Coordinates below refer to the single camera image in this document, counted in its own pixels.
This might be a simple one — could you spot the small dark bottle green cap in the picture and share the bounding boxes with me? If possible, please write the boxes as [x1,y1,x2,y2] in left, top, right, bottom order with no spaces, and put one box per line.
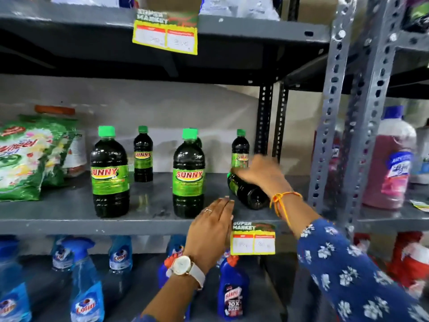
[231,129,250,169]
[133,125,154,183]

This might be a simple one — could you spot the jar with orange lid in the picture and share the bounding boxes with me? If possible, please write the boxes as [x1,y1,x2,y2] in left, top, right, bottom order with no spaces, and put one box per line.
[34,105,88,178]

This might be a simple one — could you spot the grey perforated metal shelving rack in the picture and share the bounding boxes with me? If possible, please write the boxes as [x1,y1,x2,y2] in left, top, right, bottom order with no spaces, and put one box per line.
[285,0,429,240]

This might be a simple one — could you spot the person's right forearm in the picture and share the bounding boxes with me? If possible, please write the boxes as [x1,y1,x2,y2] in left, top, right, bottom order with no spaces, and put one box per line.
[273,193,429,322]

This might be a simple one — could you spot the blue glass cleaner spray bottle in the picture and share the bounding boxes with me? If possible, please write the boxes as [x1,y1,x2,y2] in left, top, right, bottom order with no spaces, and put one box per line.
[50,235,75,273]
[0,239,33,322]
[61,237,105,322]
[108,235,133,275]

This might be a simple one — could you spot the red plastic bottle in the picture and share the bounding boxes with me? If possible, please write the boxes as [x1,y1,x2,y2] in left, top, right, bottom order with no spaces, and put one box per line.
[387,231,423,282]
[400,243,429,299]

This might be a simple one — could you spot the blue toilet cleaner bottle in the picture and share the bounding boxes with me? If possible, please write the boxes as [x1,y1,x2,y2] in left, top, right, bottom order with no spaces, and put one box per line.
[157,235,192,320]
[217,254,250,320]

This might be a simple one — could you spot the person's right hand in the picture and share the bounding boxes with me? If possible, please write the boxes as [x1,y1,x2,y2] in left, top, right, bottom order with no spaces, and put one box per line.
[231,155,293,199]

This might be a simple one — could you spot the large dark bottle green cap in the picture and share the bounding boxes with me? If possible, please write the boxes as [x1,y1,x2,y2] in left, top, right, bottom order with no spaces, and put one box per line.
[172,128,206,218]
[90,126,130,218]

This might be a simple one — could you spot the white gold wristwatch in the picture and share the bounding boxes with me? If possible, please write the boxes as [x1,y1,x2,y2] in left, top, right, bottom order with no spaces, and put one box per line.
[166,255,206,291]

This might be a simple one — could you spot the orange thread bracelet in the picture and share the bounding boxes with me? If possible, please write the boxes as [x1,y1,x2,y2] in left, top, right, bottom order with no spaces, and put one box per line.
[269,191,303,228]

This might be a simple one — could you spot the dark packet with green print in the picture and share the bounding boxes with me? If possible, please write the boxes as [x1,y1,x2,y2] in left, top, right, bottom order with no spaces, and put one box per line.
[402,0,429,33]

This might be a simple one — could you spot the white packet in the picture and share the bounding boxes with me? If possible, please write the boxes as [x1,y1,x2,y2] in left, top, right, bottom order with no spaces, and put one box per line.
[51,0,120,8]

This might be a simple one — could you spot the person's left forearm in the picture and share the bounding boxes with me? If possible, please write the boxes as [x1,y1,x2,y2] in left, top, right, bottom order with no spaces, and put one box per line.
[132,265,206,322]

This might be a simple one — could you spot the person's left hand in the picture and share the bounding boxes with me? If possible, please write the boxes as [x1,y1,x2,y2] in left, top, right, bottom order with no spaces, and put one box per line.
[183,197,235,274]

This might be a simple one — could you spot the white plastic packets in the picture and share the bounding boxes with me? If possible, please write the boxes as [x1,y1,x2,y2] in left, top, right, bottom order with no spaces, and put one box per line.
[200,0,281,21]

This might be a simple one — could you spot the large dark bottle green label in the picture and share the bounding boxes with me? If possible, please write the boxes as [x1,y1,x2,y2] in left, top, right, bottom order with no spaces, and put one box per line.
[227,171,271,210]

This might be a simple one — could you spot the green detergent powder packet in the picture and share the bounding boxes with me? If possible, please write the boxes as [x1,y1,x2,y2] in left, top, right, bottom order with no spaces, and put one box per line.
[0,121,69,202]
[18,114,78,187]

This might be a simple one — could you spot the pink floor cleaner bottle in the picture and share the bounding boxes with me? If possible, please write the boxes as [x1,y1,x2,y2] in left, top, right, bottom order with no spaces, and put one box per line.
[362,105,417,210]
[312,129,344,186]

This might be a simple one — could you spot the yellow green price label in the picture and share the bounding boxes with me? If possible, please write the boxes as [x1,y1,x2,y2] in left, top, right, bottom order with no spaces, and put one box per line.
[230,222,276,256]
[132,9,199,55]

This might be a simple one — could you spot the brown cardboard box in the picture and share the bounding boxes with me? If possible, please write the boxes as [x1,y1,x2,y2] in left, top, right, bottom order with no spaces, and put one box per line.
[136,0,202,13]

